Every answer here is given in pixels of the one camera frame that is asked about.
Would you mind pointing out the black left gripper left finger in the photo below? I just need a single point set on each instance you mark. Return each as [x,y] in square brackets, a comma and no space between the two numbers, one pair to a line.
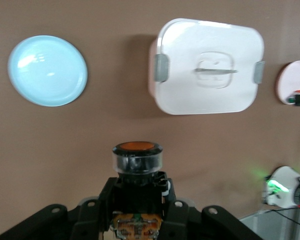
[90,220]

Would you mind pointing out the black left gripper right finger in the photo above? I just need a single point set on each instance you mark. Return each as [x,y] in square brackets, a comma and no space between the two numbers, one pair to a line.
[185,222]

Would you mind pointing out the white lidded storage box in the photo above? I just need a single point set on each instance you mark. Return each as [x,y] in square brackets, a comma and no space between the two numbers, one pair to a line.
[190,95]

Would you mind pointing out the pink round plate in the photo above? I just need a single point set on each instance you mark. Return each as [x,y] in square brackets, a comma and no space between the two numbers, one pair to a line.
[292,75]

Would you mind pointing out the light blue round plate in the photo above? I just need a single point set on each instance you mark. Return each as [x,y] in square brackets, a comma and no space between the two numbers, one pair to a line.
[47,71]

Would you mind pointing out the green and white switch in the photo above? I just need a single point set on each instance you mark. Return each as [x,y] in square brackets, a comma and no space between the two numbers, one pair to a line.
[290,99]

